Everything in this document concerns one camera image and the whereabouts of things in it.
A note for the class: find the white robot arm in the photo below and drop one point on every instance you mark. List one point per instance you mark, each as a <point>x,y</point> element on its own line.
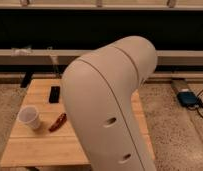
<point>96,92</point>

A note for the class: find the black phone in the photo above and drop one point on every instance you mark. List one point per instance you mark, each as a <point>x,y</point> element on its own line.
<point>54,94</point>

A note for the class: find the red chili pepper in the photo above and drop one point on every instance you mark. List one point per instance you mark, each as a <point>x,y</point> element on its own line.
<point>58,123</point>

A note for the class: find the thin metal stand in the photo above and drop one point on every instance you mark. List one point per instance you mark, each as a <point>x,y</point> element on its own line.
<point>55,62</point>

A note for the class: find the white paper cup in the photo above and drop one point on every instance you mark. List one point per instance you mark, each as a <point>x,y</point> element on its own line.
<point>29,116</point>

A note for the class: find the blue box on floor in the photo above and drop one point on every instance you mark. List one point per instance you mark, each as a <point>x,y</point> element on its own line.
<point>187,99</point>

